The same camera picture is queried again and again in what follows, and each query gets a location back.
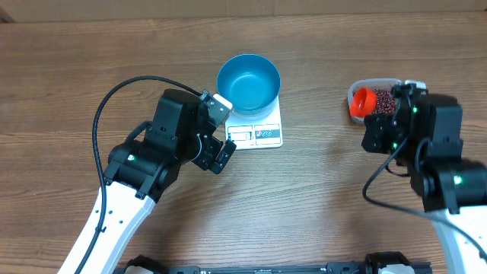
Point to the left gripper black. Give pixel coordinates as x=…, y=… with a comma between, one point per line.
x=212, y=153

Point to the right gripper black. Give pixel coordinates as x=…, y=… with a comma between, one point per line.
x=379, y=132

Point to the red beans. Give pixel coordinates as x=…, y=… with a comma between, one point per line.
x=386, y=103

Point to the red measuring scoop blue handle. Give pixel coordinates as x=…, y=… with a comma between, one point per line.
x=363, y=103

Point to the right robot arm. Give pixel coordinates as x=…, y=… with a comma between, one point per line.
x=452, y=189

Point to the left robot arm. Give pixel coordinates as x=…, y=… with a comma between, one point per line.
x=140, y=169

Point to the white digital kitchen scale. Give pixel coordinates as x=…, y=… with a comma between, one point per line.
x=256, y=130

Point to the blue bowl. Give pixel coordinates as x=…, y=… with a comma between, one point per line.
x=251, y=82

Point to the clear plastic container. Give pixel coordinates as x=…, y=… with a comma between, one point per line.
x=372, y=83

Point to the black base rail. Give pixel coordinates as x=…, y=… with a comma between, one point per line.
x=373, y=263

